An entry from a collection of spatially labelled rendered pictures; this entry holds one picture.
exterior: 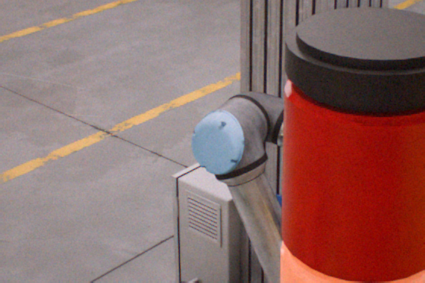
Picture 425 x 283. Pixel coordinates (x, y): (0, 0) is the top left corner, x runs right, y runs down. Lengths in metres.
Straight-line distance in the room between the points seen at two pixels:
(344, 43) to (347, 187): 0.04
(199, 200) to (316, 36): 2.22
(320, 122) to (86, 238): 4.37
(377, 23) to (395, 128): 0.04
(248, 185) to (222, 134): 0.13
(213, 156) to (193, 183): 0.61
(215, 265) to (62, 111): 3.53
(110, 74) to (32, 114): 0.77
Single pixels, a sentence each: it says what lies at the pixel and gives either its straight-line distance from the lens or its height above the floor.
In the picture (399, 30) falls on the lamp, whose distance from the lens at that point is 0.27.
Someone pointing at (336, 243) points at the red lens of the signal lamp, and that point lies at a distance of 0.27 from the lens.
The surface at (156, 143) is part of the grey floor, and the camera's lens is 5.48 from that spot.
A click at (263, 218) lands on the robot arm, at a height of 1.43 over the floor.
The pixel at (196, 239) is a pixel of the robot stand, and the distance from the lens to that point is 2.56.
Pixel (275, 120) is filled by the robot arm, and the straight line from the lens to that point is 1.98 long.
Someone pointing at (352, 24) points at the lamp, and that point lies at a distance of 0.28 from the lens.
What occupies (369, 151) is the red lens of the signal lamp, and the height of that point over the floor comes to 2.31.
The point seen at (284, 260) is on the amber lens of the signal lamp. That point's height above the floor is 2.27.
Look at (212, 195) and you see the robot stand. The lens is 2.44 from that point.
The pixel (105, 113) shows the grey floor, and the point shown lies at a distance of 5.89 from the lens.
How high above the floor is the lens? 2.43
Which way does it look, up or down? 25 degrees down
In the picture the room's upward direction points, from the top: 1 degrees counter-clockwise
